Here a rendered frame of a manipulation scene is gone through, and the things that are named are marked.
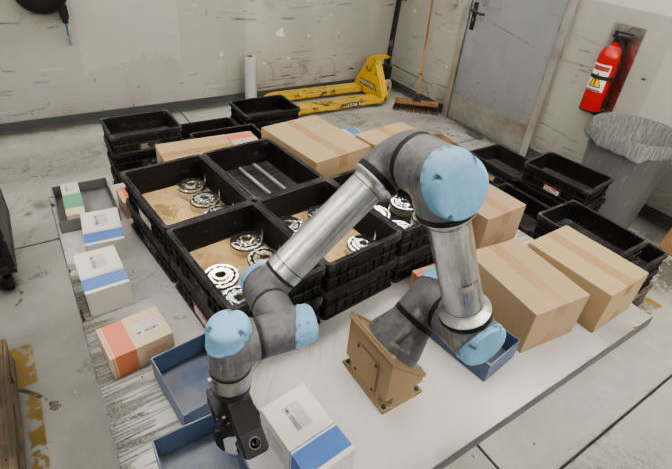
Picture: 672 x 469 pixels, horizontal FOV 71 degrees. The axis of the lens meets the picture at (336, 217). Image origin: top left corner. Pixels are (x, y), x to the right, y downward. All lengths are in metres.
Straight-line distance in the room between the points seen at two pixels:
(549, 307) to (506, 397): 0.28
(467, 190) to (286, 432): 0.66
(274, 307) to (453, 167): 0.39
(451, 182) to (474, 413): 0.73
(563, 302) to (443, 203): 0.79
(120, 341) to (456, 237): 0.90
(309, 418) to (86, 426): 1.24
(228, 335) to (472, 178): 0.47
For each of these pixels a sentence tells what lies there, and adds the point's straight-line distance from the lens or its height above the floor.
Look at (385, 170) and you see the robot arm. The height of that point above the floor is 1.35.
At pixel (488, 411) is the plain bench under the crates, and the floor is 0.70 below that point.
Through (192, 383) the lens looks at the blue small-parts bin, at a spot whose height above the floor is 0.70.
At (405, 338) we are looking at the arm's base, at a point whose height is 0.91.
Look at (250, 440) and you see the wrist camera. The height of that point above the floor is 0.96.
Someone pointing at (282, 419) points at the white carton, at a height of 0.79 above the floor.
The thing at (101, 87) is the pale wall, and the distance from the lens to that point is 4.58.
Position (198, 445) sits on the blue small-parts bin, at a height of 0.77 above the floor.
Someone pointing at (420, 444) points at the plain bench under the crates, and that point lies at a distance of 1.27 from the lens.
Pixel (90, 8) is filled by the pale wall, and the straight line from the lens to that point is 4.43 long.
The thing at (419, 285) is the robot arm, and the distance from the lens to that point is 1.18.
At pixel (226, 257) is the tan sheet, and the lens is 1.49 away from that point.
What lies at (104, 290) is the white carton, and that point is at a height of 0.78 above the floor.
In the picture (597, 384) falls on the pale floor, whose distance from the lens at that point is 2.62.
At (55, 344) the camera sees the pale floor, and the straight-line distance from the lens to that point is 2.54.
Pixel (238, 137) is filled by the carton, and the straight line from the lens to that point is 2.18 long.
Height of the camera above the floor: 1.76
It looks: 34 degrees down
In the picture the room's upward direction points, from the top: 5 degrees clockwise
